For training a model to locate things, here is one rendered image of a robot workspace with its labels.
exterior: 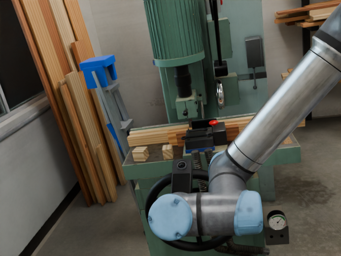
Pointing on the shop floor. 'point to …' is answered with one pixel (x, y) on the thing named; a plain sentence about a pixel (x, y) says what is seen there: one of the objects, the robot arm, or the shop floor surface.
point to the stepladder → (103, 82)
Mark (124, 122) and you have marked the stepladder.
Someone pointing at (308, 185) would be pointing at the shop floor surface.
